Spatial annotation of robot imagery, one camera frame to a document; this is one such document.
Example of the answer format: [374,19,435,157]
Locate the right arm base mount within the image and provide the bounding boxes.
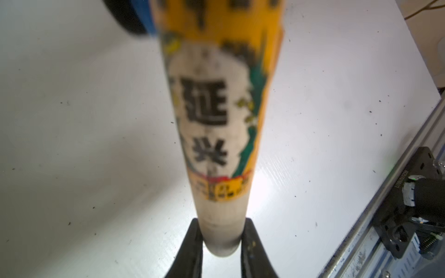
[372,147,445,259]

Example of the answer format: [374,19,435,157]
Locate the sickle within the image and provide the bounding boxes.
[151,1,285,257]

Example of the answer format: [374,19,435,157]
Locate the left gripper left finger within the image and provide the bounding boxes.
[165,218,203,278]

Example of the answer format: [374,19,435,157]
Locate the blue grey microfiber rag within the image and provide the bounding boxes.
[102,0,157,37]

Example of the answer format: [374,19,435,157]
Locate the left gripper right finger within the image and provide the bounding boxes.
[241,218,278,278]

